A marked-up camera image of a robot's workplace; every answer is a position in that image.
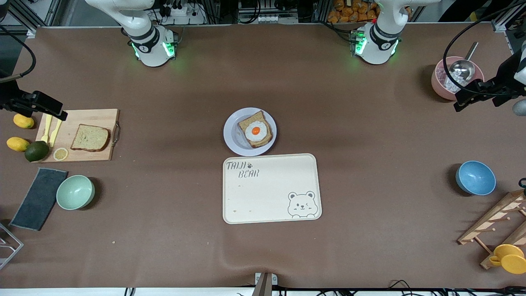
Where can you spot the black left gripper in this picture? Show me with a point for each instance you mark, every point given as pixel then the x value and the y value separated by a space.
pixel 504 80

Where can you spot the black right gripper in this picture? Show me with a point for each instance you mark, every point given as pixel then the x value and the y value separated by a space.
pixel 9 98

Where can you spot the brown toast bread slice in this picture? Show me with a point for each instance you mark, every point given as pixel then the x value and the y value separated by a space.
pixel 259 116
pixel 90 137

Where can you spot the pale lavender round plate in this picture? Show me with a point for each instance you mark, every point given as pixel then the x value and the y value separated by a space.
pixel 232 142

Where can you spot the yellow lemon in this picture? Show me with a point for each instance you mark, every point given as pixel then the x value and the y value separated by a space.
pixel 23 121
pixel 18 144

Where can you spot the yellow plastic fork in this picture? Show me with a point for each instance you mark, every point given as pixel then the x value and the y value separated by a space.
pixel 47 129

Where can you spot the yellow plastic knife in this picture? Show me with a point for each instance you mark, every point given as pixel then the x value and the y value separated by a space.
pixel 54 133

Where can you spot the metal scoop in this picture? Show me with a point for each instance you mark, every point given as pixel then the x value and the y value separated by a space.
pixel 461 70

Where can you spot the dark green lime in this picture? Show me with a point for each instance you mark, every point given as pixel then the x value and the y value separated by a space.
pixel 37 151

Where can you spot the clear ice cube pile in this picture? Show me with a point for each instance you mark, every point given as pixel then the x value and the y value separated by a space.
pixel 444 79

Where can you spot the pink bowl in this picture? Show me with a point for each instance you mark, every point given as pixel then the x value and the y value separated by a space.
pixel 437 88

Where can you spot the lemon slice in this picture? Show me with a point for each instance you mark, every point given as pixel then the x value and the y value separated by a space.
pixel 61 154

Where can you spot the wooden cutting board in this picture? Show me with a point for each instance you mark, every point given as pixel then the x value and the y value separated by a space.
pixel 90 117

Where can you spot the blue bowl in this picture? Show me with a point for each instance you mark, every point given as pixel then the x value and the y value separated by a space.
pixel 476 178

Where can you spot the dark grey cloth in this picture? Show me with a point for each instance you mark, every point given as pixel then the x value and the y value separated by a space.
pixel 39 199

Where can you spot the mint green bowl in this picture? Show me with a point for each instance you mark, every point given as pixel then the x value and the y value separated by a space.
pixel 75 192

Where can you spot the wooden peg rack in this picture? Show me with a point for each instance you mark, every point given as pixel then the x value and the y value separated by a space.
pixel 493 218

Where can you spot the orange bread rolls pile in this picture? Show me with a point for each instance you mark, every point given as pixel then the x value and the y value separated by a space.
pixel 353 11

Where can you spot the yellow cup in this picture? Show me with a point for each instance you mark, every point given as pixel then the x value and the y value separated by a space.
pixel 509 259

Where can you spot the white power strip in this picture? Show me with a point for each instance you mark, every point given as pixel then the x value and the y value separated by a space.
pixel 181 12

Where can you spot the fried egg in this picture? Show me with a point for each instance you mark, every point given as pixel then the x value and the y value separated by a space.
pixel 255 131

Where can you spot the cream bear print tray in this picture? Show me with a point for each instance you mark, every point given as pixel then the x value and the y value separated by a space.
pixel 267 193

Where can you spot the aluminium frame profile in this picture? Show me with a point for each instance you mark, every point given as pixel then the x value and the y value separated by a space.
pixel 41 12
pixel 503 25

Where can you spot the white network switch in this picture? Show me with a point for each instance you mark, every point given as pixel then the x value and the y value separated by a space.
pixel 267 18

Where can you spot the grey camera pole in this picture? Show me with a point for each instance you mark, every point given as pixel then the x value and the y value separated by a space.
pixel 263 285

